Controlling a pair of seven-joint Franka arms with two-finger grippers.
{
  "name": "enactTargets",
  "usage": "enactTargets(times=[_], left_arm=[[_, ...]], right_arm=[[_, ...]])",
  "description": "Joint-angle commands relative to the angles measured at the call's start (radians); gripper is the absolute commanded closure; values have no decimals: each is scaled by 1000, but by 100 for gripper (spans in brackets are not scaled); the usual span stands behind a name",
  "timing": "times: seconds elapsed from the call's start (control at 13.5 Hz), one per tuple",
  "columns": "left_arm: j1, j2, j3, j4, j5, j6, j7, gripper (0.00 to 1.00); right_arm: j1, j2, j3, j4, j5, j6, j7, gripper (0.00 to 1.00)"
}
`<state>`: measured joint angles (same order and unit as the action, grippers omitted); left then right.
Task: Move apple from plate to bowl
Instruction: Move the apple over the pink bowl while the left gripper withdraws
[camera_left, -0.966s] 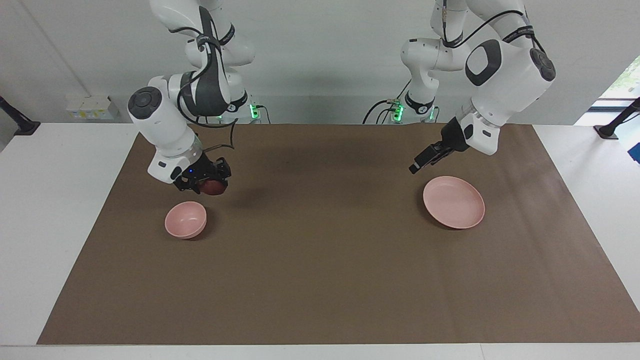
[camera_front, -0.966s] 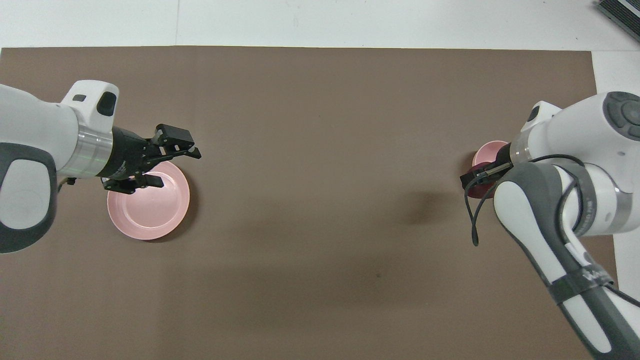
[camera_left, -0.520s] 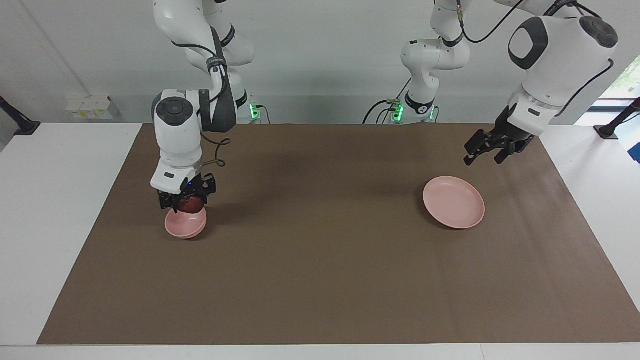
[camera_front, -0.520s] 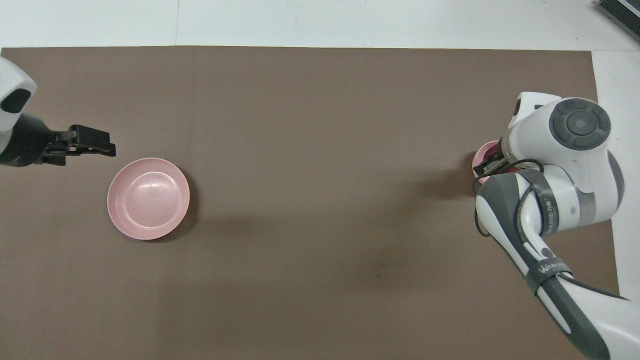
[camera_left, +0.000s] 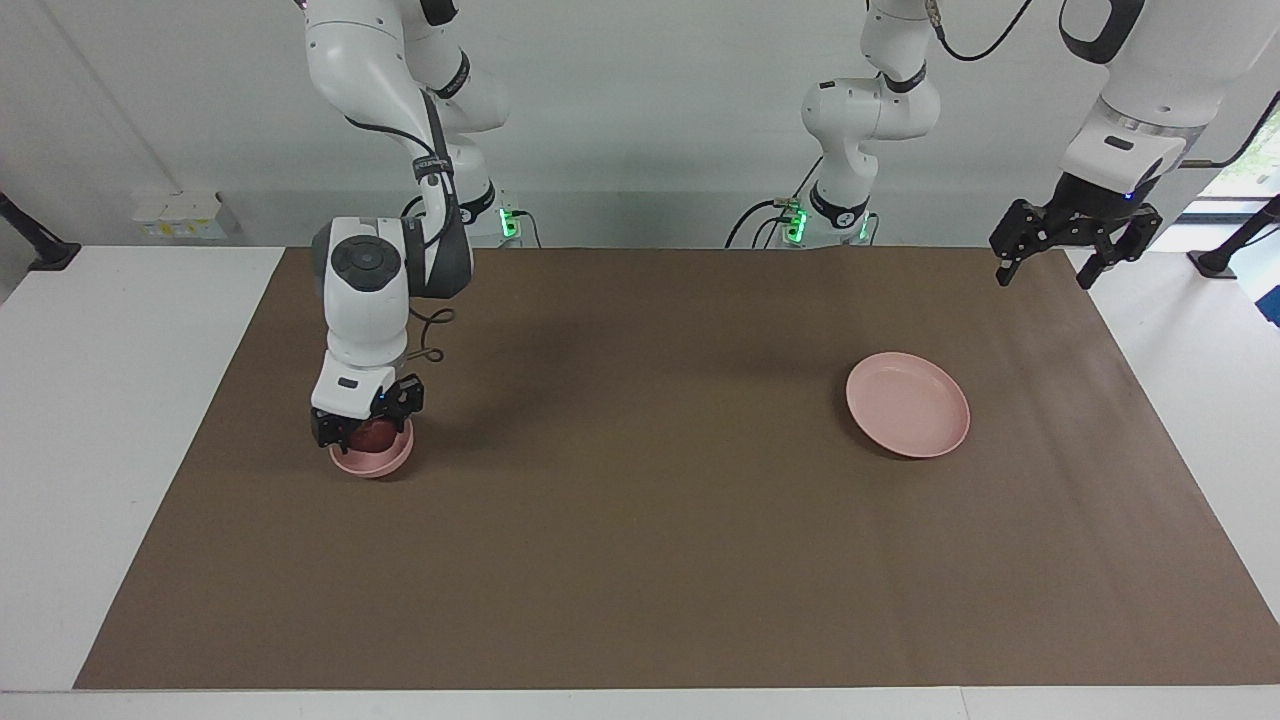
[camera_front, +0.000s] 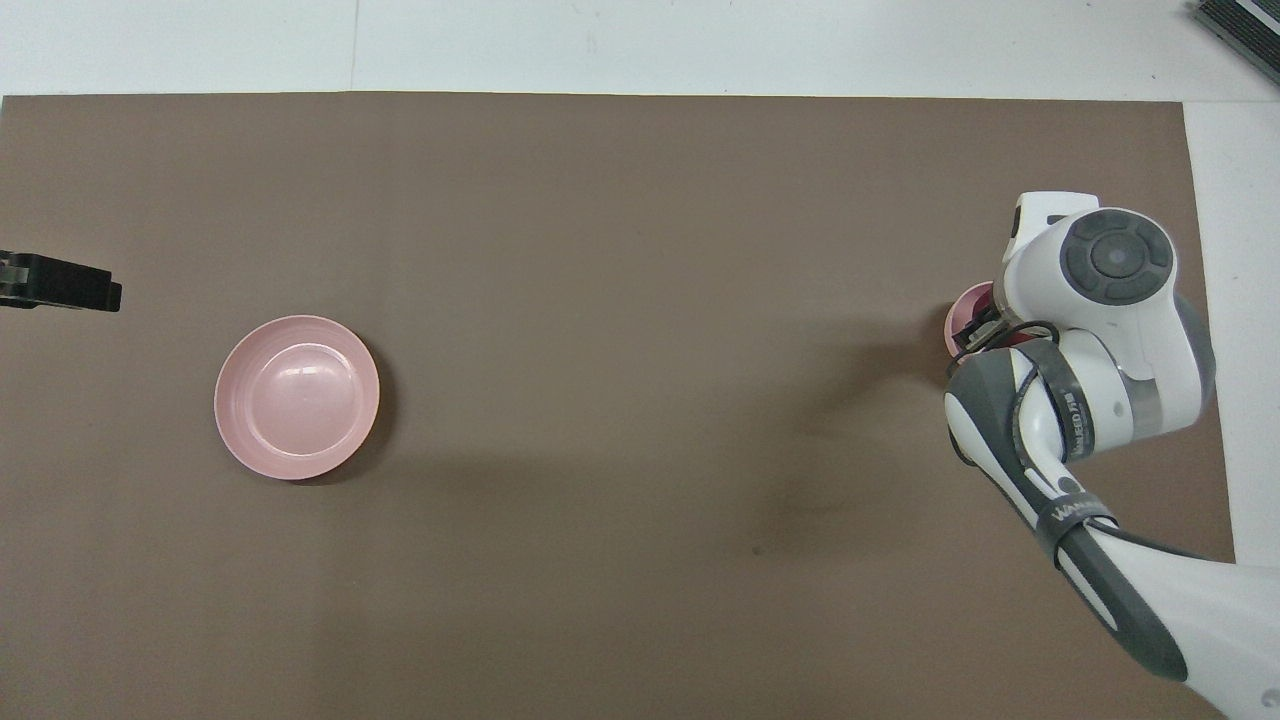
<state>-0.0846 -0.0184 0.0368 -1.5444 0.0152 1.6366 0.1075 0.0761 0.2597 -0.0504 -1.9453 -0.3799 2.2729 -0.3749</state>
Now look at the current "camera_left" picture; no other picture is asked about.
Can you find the blue object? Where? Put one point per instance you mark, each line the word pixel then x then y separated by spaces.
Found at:
pixel 1272 305

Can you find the brown table mat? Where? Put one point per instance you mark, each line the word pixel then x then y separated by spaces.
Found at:
pixel 640 520

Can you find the pink plate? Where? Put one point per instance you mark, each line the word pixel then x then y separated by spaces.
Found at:
pixel 908 405

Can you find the white wall socket strip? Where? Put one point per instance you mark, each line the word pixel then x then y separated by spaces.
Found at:
pixel 180 215

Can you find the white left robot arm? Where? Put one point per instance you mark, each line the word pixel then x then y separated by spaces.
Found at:
pixel 860 110

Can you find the black camera stand clamp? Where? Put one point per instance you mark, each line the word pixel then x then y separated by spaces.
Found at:
pixel 50 255
pixel 1215 265

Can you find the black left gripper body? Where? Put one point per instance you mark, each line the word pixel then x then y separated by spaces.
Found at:
pixel 1090 205

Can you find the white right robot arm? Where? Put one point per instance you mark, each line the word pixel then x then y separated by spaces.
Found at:
pixel 365 300

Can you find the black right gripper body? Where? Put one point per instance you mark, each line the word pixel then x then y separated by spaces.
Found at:
pixel 375 418

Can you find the pink bowl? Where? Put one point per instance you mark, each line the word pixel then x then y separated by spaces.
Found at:
pixel 375 464

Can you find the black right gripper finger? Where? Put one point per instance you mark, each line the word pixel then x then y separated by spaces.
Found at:
pixel 330 430
pixel 405 398

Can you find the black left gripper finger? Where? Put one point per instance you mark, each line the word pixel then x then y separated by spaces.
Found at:
pixel 1020 230
pixel 1135 230

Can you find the dark red apple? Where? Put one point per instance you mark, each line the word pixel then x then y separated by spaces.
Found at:
pixel 378 437

